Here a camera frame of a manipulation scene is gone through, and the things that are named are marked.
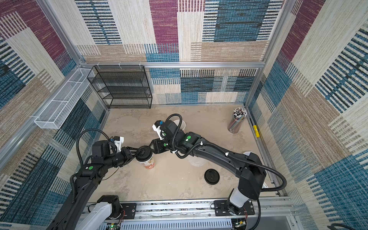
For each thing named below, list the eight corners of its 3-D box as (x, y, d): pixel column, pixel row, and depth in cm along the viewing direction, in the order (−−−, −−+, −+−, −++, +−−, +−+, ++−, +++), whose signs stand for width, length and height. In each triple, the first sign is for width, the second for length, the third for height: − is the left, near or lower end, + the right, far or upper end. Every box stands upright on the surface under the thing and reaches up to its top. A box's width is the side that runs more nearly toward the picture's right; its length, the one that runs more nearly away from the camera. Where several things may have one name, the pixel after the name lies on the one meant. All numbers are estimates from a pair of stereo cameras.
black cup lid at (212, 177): (204, 184, 84) (205, 183, 82) (203, 170, 89) (204, 168, 87) (220, 184, 84) (220, 183, 82) (218, 170, 89) (218, 168, 87)
